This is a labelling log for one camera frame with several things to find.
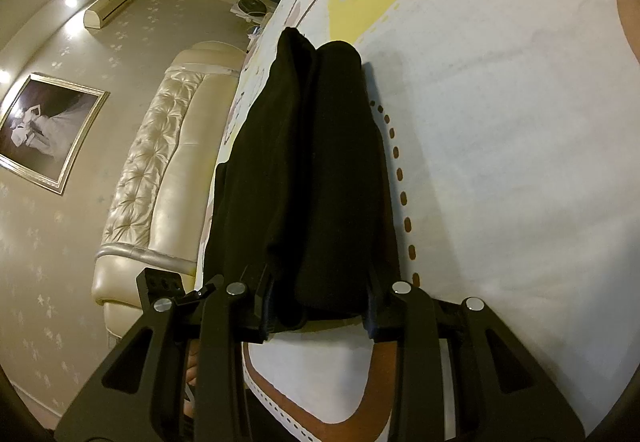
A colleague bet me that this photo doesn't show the black pants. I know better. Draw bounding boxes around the black pants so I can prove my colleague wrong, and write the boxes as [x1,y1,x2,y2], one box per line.
[204,28,400,342]

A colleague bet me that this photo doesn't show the white wall air conditioner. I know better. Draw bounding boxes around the white wall air conditioner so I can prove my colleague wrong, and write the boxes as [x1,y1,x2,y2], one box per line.
[82,0,134,30]

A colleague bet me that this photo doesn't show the cream tufted leather headboard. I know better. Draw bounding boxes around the cream tufted leather headboard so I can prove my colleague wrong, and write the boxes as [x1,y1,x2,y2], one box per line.
[92,41,245,338]

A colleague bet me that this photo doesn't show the framed black-white wall picture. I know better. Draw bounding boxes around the framed black-white wall picture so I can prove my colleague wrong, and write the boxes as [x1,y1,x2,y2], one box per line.
[1,72,110,195]

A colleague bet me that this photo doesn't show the round nightstand object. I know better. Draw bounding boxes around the round nightstand object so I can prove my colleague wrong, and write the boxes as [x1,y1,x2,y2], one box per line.
[230,0,269,24]

